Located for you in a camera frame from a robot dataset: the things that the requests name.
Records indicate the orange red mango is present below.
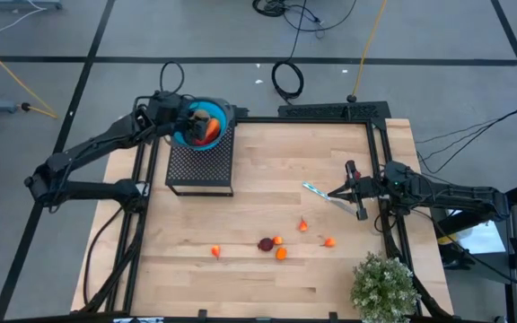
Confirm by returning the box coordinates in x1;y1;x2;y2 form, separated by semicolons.
195;117;222;146

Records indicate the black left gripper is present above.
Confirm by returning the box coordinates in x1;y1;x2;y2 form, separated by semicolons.
148;92;211;144

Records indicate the silver aluminium bar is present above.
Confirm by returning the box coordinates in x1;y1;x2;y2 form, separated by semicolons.
113;316;165;323

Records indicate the thin black cable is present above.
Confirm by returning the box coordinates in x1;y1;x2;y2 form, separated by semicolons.
414;109;517;163

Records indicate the blue grey collapsible colander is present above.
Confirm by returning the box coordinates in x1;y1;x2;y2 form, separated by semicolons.
162;95;237;153

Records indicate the yellow hanging cable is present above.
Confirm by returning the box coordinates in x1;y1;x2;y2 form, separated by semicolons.
346;0;390;104

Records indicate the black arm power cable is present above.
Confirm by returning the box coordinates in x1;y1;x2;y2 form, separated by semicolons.
82;206;126;310

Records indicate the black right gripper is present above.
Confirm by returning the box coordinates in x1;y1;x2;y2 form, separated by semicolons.
328;160;390;222

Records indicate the black mesh shelf riser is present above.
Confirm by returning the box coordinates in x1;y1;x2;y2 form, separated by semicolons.
164;129;237;198

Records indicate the black hanging coiled cable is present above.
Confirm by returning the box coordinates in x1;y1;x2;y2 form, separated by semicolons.
270;0;309;102

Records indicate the yellow cable with black plug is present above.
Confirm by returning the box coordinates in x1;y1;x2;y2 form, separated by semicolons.
0;33;59;120

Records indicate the white green potted plant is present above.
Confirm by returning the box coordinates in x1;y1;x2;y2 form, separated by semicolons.
349;250;422;323

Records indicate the black cable bundle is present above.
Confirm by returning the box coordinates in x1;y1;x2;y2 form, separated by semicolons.
251;0;359;35

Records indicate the white sheet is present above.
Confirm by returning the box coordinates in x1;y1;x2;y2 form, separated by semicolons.
443;210;507;256

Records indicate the black perforated frame panel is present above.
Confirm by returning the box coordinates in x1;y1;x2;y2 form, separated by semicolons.
277;100;393;122

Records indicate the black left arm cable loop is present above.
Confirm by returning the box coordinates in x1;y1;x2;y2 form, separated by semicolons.
158;60;186;98

